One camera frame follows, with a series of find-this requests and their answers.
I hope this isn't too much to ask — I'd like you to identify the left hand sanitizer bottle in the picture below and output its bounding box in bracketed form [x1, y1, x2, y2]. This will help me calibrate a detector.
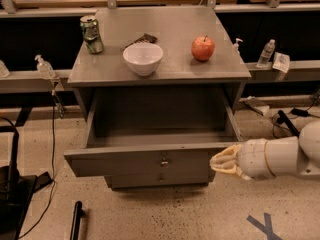
[35, 55, 56, 80]

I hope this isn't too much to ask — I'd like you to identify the green soda can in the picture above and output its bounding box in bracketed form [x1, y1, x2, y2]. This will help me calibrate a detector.
[80, 15, 104, 54]

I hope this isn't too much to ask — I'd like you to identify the grey top drawer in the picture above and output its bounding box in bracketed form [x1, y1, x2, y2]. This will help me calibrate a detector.
[65, 85, 241, 177]

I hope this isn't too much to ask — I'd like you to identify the small white pump bottle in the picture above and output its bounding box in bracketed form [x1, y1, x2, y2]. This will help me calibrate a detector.
[233, 38, 243, 55]

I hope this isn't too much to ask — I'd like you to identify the dark snack bar wrapper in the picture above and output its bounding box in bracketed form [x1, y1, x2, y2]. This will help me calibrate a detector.
[126, 33, 158, 47]

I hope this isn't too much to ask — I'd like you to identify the clear bottle far left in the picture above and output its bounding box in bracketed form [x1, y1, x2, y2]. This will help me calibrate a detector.
[0, 60, 10, 78]

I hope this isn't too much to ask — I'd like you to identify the grey drawer cabinet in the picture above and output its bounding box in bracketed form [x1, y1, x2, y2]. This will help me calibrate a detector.
[66, 5, 252, 190]

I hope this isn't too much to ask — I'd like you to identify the black stand base left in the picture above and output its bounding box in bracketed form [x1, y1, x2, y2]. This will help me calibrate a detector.
[0, 117, 53, 240]

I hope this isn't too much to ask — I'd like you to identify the black bar on floor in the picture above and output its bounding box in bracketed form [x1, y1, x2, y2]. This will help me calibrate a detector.
[70, 201, 85, 240]

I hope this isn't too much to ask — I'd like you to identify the white wipe packet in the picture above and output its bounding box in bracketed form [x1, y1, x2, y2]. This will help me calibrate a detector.
[272, 52, 290, 73]

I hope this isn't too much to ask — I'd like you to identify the grey drawer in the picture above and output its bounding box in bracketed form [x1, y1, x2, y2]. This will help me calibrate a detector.
[105, 174, 214, 189]
[65, 85, 241, 177]

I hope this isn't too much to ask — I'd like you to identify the grey bottom drawer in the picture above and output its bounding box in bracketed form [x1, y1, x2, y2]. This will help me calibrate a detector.
[105, 174, 214, 189]

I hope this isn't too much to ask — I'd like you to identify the black cable on floor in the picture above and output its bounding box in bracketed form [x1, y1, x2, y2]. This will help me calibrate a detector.
[18, 89, 58, 240]

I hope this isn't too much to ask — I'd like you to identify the red apple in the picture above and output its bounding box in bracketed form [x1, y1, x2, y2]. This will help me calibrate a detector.
[191, 36, 215, 61]

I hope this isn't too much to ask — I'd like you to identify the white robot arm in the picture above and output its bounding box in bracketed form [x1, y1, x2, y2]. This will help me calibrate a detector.
[210, 121, 320, 180]

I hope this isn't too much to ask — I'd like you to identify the white bowl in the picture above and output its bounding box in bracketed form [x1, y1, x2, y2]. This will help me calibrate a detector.
[123, 43, 163, 76]

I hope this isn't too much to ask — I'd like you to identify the clear water bottle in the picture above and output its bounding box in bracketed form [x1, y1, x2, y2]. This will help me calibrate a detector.
[257, 39, 275, 68]

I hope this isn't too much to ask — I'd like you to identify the black power adapter cable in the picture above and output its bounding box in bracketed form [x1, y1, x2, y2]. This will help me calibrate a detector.
[270, 87, 320, 139]

